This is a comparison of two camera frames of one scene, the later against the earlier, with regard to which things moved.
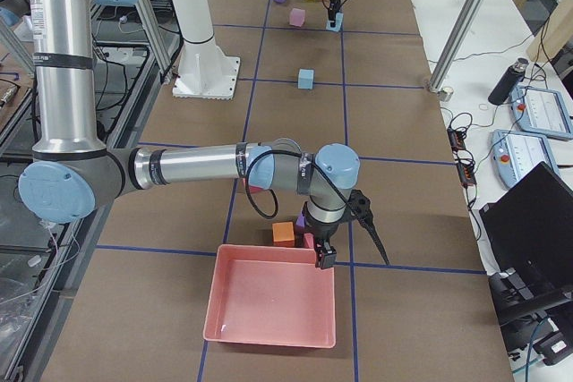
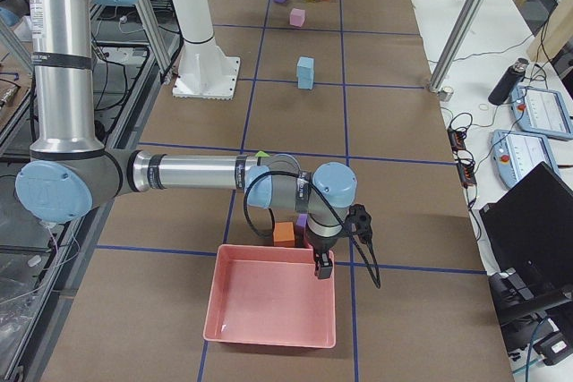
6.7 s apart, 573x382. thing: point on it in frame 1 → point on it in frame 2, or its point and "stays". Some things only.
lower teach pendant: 515,154 stays
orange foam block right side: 283,234 stays
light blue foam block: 339,16 → 305,70
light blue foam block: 305,79 stays
